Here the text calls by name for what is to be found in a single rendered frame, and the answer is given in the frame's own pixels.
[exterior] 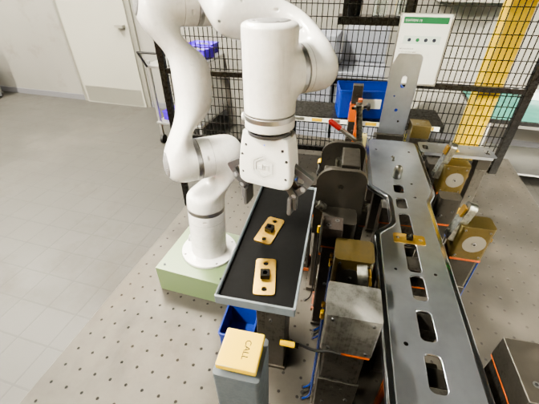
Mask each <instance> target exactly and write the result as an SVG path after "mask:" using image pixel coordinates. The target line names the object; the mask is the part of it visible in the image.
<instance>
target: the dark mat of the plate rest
mask: <svg viewBox="0 0 539 404"><path fill-rule="evenodd" d="M288 197H289V194H288V193H287V191H286V190H278V189H274V188H268V187H263V189H262V191H261V195H260V196H259V198H258V201H257V203H256V206H255V208H254V210H253V213H252V216H251V217H250V220H249V223H248V225H247V227H246V229H245V232H244V235H243V237H242V238H241V242H240V244H239V246H238V248H237V251H236V253H235V256H234V258H233V261H232V263H231V265H230V267H229V271H228V272H227V275H226V277H225V280H224V282H223V285H222V286H221V290H220V292H219V294H218V295H222V296H227V297H235V298H240V299H244V300H249V301H257V302H261V303H266V304H271V305H279V306H284V307H288V308H293V307H294V301H295V296H296V291H297V287H298V278H299V273H300V269H301V264H302V256H303V252H304V247H305V243H306V234H307V229H308V224H309V220H310V212H311V207H312V203H313V198H314V190H310V189H307V190H306V192H304V193H303V194H301V195H300V196H299V197H298V207H297V209H296V210H293V212H292V213H291V215H290V216H288V215H287V214H286V212H287V199H288ZM270 216H272V217H274V218H278V219H281V220H284V224H283V225H282V227H281V229H280V230H279V232H278V234H277V235H276V237H275V238H274V241H273V242H272V244H271V245H267V244H262V243H259V242H256V241H254V237H255V236H256V235H257V233H258V232H259V230H260V229H261V227H262V226H263V224H264V223H265V222H266V220H267V219H268V217H270ZM258 258H262V259H275V260H276V281H275V294H274V295H273V296H255V295H253V283H254V275H255V268H256V260H257V259H258Z"/></svg>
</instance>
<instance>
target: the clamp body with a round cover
mask: <svg viewBox="0 0 539 404"><path fill-rule="evenodd" d="M330 257H331V258H330V260H329V266H330V267H329V273H328V278H327V284H326V293H327V288H328V283H329V281H336V282H341V283H346V284H351V285H358V278H357V265H367V269H371V273H372V271H373V268H374V264H375V247H374V244H373V243H372V242H370V241H364V240H353V239H347V238H341V237H338V238H336V240H335V245H334V253H332V252H331V253H330ZM326 293H325V299H324V301H325V302H326ZM319 326H320V325H319ZM317 329H318V331H319V327H318V328H316V329H312V331H313V332H315V330H317ZM318 331H317V332H316V333H318ZM316 333H311V335H312V336H314V335H315V334H316Z"/></svg>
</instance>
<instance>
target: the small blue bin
mask: <svg viewBox="0 0 539 404"><path fill-rule="evenodd" d="M228 328H233V329H240V330H244V331H249V332H253V333H257V310H253V309H246V308H241V307H236V306H231V305H228V306H227V308H226V311H225V314H224V316H223V319H222V321H221V325H220V327H219V330H218V335H219V336H220V339H221V344H222V342H223V340H224V337H225V334H226V331H227V329H228Z"/></svg>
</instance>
